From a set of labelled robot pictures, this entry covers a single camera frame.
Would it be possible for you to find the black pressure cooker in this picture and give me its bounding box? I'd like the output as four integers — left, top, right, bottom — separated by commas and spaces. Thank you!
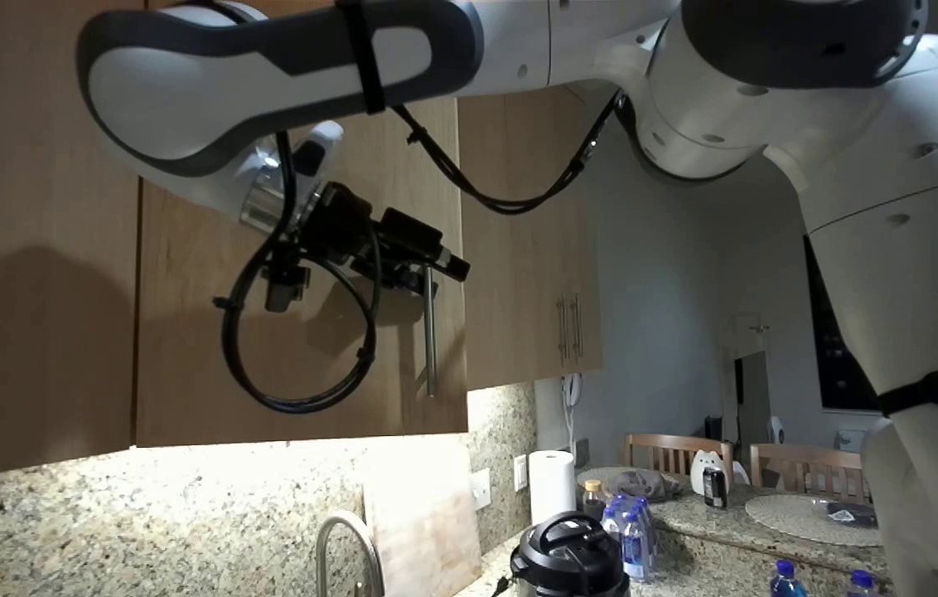
489, 512, 631, 597

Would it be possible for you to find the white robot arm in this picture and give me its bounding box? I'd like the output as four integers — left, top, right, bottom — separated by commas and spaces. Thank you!
77, 0, 938, 597

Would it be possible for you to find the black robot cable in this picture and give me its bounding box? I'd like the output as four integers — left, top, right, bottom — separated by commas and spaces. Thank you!
211, 129, 388, 419

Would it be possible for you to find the dark window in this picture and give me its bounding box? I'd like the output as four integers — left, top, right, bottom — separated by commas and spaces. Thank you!
801, 239, 878, 411

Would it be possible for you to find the wooden cupboard door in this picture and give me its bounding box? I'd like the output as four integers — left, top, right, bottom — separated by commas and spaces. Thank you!
133, 96, 473, 451

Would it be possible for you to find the wooden chair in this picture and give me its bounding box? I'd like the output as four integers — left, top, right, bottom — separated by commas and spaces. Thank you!
623, 435, 732, 477
749, 445, 868, 500

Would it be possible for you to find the steel cupboard door handle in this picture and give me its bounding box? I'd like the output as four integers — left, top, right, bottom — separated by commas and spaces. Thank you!
425, 269, 436, 399

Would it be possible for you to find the right neighbour cupboard door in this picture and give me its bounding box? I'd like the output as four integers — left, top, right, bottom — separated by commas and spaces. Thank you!
0, 0, 138, 470

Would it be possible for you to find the steel kitchen faucet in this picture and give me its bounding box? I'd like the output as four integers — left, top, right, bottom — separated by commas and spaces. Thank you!
316, 512, 384, 597

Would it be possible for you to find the white paper towel roll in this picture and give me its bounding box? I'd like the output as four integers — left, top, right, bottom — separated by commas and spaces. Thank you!
530, 451, 575, 524

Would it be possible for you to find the wooden cutting board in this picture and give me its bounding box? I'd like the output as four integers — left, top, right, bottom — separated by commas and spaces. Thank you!
364, 448, 480, 597

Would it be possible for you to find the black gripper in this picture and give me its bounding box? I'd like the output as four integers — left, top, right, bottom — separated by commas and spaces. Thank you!
265, 181, 469, 312

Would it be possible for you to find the blue water bottle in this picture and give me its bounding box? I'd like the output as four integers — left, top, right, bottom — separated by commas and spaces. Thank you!
599, 495, 652, 584

